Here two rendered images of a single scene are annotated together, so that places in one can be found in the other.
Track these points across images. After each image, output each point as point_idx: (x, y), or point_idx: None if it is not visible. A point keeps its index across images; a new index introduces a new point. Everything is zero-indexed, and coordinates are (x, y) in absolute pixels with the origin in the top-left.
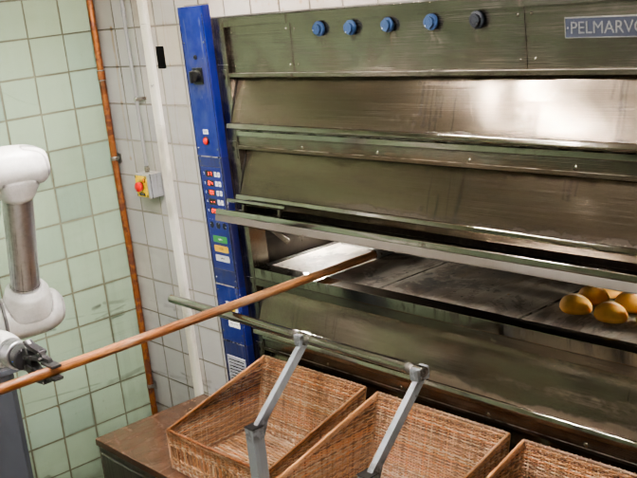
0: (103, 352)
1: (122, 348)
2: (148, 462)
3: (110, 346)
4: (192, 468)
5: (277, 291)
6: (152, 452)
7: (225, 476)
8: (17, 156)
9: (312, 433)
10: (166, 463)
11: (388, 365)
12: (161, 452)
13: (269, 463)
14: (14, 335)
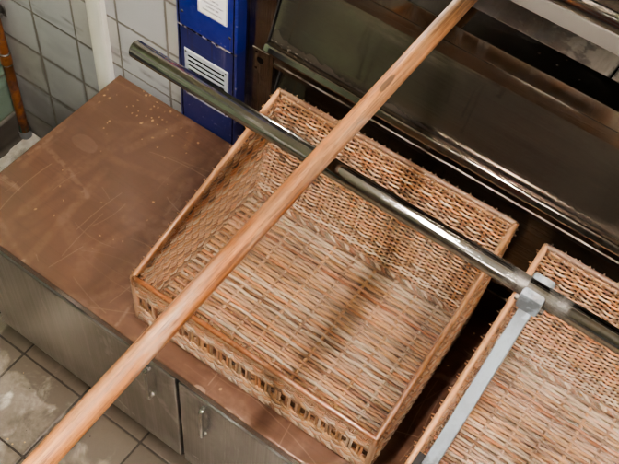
0: (103, 408)
1: (140, 372)
2: (84, 294)
3: (115, 385)
4: (190, 343)
5: (402, 82)
6: (81, 263)
7: (269, 388)
8: None
9: (443, 341)
10: (120, 298)
11: None
12: (99, 263)
13: (313, 309)
14: None
